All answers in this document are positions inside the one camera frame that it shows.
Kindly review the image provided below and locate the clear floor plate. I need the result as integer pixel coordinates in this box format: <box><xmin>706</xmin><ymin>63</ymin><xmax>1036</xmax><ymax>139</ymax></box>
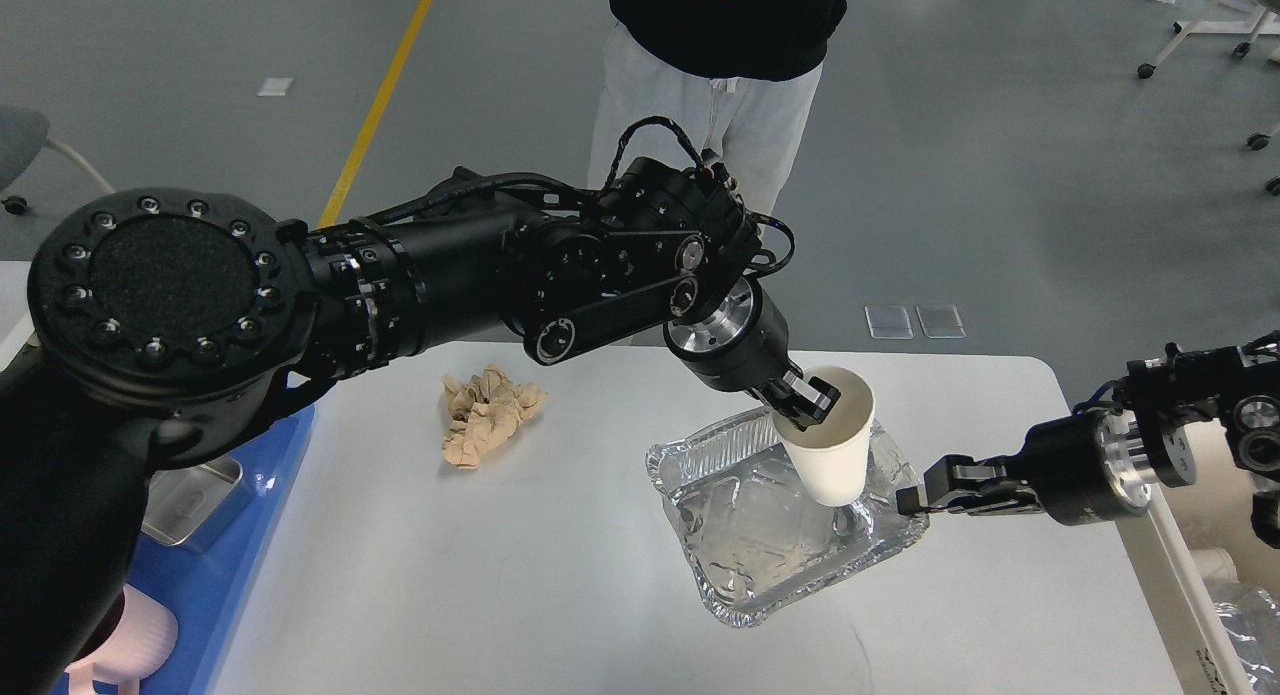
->
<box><xmin>915</xmin><ymin>305</ymin><xmax>966</xmax><ymax>339</ymax></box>
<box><xmin>864</xmin><ymin>305</ymin><xmax>915</xmax><ymax>340</ymax></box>

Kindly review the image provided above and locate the small stainless steel tray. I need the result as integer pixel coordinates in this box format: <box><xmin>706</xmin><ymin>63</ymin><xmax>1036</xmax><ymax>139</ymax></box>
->
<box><xmin>141</xmin><ymin>454</ymin><xmax>252</xmax><ymax>553</ymax></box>

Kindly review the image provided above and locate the aluminium foil container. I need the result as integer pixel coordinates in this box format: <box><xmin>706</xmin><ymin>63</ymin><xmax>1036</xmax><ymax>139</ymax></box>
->
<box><xmin>646</xmin><ymin>408</ymin><xmax>931</xmax><ymax>628</ymax></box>

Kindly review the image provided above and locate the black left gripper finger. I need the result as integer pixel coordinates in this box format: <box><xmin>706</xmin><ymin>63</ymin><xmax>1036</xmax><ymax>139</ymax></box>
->
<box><xmin>751</xmin><ymin>381</ymin><xmax>817</xmax><ymax>433</ymax></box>
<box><xmin>781</xmin><ymin>371</ymin><xmax>841</xmax><ymax>422</ymax></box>

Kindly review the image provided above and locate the white wheeled furniture frame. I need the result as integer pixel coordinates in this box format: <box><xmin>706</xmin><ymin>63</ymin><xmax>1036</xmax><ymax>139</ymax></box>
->
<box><xmin>1135</xmin><ymin>0</ymin><xmax>1279</xmax><ymax>81</ymax></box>

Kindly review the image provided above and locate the person in black top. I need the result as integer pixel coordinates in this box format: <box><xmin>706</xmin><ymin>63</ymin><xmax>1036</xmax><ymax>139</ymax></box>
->
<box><xmin>586</xmin><ymin>0</ymin><xmax>849</xmax><ymax>215</ymax></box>

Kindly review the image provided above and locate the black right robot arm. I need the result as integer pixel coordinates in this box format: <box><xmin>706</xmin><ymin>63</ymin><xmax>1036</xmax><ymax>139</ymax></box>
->
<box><xmin>896</xmin><ymin>332</ymin><xmax>1279</xmax><ymax>547</ymax></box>

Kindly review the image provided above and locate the right clear floor plate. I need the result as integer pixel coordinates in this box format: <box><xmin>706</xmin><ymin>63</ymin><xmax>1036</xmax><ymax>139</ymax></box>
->
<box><xmin>915</xmin><ymin>305</ymin><xmax>966</xmax><ymax>339</ymax></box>

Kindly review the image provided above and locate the grey office chair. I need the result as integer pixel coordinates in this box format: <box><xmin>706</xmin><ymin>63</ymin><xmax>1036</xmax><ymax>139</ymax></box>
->
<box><xmin>0</xmin><ymin>105</ymin><xmax>119</xmax><ymax>216</ymax></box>

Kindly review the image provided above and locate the white side table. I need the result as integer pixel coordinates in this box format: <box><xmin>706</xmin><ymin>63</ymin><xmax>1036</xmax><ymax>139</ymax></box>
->
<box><xmin>1</xmin><ymin>259</ymin><xmax>40</xmax><ymax>370</ymax></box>

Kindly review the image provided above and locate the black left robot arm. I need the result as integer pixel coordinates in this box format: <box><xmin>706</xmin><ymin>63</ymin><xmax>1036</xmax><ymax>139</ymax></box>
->
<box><xmin>1</xmin><ymin>116</ymin><xmax>842</xmax><ymax>694</ymax></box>

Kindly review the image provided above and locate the black caster wheel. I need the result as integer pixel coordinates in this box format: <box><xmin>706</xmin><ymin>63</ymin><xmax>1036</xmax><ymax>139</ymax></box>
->
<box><xmin>1245</xmin><ymin>122</ymin><xmax>1280</xmax><ymax>197</ymax></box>

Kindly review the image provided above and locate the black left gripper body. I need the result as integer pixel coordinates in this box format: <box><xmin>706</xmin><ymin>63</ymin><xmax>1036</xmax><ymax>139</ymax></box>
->
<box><xmin>663</xmin><ymin>276</ymin><xmax>801</xmax><ymax>395</ymax></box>

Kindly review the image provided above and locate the blue plastic tray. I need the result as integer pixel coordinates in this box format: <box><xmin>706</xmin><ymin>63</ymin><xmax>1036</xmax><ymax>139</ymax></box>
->
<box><xmin>125</xmin><ymin>404</ymin><xmax>316</xmax><ymax>694</ymax></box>

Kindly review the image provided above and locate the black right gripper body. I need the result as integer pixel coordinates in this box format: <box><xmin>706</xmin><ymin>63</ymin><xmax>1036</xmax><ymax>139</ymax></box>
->
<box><xmin>1018</xmin><ymin>411</ymin><xmax>1155</xmax><ymax>526</ymax></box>

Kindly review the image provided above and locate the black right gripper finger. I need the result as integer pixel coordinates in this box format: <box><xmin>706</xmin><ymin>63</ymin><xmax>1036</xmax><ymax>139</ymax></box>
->
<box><xmin>940</xmin><ymin>493</ymin><xmax>1044</xmax><ymax>516</ymax></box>
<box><xmin>895</xmin><ymin>454</ymin><xmax>1030</xmax><ymax>516</ymax></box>

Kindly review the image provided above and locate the left clear floor plate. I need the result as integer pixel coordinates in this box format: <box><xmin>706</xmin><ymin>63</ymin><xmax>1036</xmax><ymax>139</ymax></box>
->
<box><xmin>864</xmin><ymin>305</ymin><xmax>915</xmax><ymax>340</ymax></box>

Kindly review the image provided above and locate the beige plastic bin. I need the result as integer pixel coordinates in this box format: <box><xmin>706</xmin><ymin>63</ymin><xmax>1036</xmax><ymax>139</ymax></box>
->
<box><xmin>1116</xmin><ymin>422</ymin><xmax>1277</xmax><ymax>694</ymax></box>

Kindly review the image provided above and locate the pink mug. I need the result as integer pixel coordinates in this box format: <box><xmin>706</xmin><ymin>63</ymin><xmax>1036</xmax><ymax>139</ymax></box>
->
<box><xmin>65</xmin><ymin>584</ymin><xmax>179</xmax><ymax>694</ymax></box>

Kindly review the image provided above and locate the white paper cup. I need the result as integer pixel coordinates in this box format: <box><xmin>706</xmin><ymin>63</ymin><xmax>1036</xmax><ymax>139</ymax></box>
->
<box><xmin>771</xmin><ymin>366</ymin><xmax>876</xmax><ymax>507</ymax></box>

